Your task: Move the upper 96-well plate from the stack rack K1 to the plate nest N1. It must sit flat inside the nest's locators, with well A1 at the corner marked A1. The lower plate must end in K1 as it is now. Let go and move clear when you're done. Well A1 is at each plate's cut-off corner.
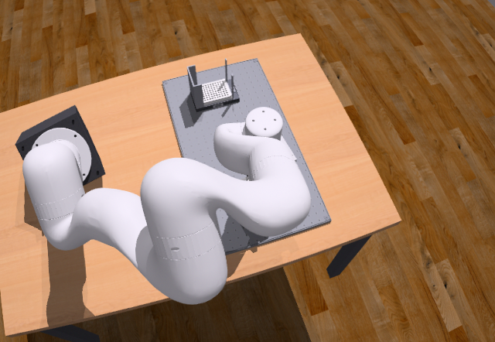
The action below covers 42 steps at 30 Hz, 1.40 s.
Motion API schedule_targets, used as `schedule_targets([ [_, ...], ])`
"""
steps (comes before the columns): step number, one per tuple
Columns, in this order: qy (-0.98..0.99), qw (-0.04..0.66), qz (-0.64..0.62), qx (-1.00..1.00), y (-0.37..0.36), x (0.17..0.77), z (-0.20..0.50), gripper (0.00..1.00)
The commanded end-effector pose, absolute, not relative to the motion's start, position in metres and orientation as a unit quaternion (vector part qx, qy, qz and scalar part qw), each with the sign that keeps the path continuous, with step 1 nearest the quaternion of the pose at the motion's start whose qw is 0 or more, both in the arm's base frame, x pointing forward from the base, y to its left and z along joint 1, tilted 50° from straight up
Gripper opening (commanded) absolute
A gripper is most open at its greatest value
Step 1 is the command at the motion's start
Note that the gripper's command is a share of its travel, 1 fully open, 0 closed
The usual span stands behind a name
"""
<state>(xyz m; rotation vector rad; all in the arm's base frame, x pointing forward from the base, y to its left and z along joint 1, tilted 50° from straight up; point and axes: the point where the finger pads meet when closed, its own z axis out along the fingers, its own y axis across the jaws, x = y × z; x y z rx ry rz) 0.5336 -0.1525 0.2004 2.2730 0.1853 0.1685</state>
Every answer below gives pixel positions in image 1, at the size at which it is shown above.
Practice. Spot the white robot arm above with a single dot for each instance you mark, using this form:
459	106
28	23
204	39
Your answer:
177	206

